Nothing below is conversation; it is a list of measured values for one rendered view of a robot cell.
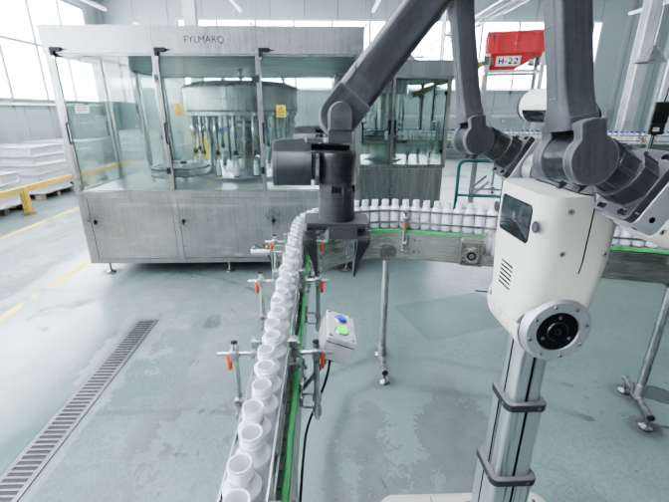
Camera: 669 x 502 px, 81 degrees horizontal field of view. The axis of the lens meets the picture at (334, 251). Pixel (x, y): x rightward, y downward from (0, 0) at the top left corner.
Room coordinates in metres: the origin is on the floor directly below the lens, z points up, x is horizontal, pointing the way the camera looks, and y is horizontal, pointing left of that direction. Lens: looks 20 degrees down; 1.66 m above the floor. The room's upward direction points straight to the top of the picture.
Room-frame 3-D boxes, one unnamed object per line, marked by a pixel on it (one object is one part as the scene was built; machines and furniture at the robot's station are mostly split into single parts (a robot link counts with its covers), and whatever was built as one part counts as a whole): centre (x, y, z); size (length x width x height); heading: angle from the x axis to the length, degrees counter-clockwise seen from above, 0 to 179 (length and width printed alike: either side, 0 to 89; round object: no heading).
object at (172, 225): (5.20, 1.19, 1.18); 2.88 x 2.73 x 2.35; 92
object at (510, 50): (7.06, -2.90, 1.40); 0.92 x 0.72 x 2.80; 74
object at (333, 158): (0.61, 0.00, 1.57); 0.07 x 0.06 x 0.07; 95
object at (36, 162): (8.04, 6.30, 0.50); 1.23 x 1.04 x 1.00; 92
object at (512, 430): (0.88, -0.50, 0.74); 0.11 x 0.11 x 0.40; 2
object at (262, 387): (0.62, 0.14, 1.08); 0.06 x 0.06 x 0.17
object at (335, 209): (0.61, 0.00, 1.51); 0.10 x 0.07 x 0.07; 91
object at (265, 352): (0.74, 0.15, 1.08); 0.06 x 0.06 x 0.17
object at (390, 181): (6.63, -0.80, 1.15); 1.63 x 1.62 x 2.30; 2
